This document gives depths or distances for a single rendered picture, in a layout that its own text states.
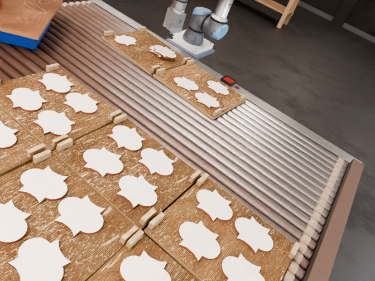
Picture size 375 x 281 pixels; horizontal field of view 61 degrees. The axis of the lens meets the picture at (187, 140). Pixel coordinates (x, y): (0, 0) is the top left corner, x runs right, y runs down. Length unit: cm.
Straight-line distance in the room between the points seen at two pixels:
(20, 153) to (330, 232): 112
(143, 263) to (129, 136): 52
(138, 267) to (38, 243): 27
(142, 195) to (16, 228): 37
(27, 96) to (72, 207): 55
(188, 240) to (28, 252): 44
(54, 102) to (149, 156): 45
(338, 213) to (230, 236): 52
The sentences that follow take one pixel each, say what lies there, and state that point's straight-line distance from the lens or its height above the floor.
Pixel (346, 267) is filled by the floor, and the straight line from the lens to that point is 277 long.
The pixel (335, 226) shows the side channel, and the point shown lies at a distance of 137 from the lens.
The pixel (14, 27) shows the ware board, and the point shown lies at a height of 104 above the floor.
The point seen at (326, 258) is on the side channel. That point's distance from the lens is 124.
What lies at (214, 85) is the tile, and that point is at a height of 94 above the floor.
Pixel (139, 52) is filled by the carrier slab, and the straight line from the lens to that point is 189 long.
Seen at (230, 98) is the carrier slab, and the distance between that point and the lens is 175.
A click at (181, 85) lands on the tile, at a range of 168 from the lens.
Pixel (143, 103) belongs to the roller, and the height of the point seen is 92.
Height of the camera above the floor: 176
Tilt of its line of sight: 38 degrees down
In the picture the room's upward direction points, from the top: 22 degrees clockwise
